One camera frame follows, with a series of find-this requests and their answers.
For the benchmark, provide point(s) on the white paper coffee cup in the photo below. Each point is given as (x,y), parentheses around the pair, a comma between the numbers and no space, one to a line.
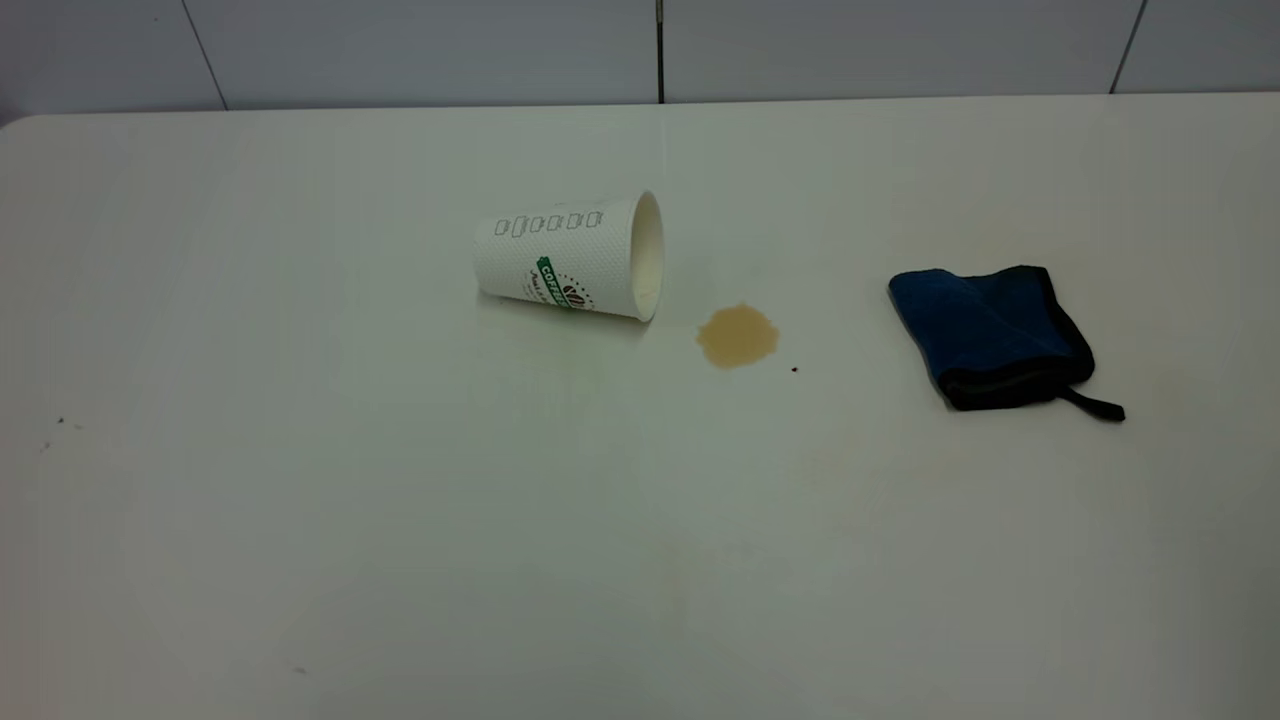
(560,255)

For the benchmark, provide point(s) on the tan coffee spill puddle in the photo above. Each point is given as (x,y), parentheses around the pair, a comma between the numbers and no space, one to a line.
(738,336)

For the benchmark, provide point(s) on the blue cloth with black trim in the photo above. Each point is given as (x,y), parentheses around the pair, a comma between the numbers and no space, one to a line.
(985,330)

